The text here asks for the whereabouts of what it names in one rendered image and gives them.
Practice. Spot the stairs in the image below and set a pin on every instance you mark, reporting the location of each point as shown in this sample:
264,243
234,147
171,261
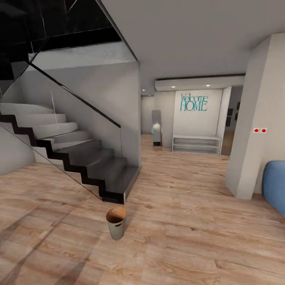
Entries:
58,124

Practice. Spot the standing mirror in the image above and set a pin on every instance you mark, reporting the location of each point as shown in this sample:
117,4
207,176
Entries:
157,130

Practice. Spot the sofa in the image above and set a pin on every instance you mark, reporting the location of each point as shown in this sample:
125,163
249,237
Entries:
273,185

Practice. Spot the trash can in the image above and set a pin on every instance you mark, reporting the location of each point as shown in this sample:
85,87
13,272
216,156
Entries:
116,218

